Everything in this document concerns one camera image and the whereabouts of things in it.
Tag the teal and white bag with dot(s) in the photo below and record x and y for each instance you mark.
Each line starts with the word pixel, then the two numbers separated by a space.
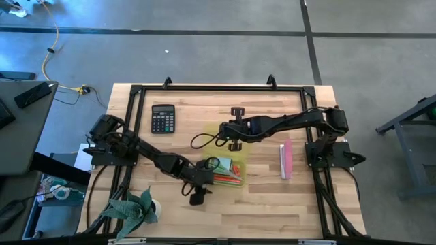
pixel 61 193

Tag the orange eraser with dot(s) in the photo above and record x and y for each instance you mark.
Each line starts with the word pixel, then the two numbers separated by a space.
pixel 236 169

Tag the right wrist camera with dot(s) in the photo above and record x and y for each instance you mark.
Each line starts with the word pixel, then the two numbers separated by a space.
pixel 224 131

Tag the pink and white flat pack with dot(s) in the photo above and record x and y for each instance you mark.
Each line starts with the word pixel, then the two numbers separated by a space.
pixel 288 160

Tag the yellow-green translucent pencil case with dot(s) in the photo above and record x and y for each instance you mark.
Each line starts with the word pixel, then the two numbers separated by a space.
pixel 247 149

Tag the black smartphone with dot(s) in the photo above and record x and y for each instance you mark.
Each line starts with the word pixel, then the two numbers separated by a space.
pixel 32 95

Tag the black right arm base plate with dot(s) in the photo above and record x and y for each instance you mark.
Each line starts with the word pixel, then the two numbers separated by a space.
pixel 344 153

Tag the white plant pot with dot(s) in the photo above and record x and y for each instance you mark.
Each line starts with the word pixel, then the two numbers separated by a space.
pixel 157 208

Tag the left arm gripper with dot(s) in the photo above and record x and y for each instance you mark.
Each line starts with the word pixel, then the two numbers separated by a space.
pixel 195 175

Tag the grey desk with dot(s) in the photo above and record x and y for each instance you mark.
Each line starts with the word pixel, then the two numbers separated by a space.
pixel 20 143

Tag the grey metal cart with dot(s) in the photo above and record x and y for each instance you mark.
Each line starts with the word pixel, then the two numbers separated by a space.
pixel 409 160

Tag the black aluminium table frame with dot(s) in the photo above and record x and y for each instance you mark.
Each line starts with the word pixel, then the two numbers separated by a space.
pixel 221 88

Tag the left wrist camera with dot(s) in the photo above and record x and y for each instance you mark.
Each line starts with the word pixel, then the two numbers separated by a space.
pixel 208 176

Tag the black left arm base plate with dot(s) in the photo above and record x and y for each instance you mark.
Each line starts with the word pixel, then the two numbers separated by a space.
pixel 112 160

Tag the black desk calculator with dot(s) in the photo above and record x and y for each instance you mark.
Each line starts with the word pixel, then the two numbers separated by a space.
pixel 163 119

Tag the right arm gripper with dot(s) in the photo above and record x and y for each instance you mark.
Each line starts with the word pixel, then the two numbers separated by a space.
pixel 240 131

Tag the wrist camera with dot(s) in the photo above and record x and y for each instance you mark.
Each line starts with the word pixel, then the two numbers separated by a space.
pixel 208 176
pixel 224 131

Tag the black flat bar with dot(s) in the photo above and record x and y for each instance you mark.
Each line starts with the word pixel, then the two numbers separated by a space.
pixel 17 75

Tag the silver aluminium bracket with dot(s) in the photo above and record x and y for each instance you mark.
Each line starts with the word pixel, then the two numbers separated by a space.
pixel 126 241
pixel 316 242

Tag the black flat device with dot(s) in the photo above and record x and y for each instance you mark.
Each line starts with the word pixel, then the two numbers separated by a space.
pixel 5 115

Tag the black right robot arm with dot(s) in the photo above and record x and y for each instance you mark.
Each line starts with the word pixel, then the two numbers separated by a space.
pixel 293 120

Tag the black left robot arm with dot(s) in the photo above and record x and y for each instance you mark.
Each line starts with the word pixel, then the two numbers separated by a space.
pixel 160 160

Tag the green round object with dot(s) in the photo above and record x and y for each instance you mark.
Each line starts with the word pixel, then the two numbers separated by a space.
pixel 433 113

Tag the black desk beam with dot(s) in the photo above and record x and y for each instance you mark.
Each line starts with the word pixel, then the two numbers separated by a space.
pixel 61 169

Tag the small white crumpled object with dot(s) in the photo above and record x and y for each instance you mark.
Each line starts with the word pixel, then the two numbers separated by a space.
pixel 18 13

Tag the artificial green plant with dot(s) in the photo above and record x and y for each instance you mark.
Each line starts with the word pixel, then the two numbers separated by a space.
pixel 131 211

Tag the orange pen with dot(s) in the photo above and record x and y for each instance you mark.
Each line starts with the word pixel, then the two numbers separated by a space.
pixel 226 177

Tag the yellow and black power plug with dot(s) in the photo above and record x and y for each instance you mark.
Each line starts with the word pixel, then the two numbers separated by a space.
pixel 82 90

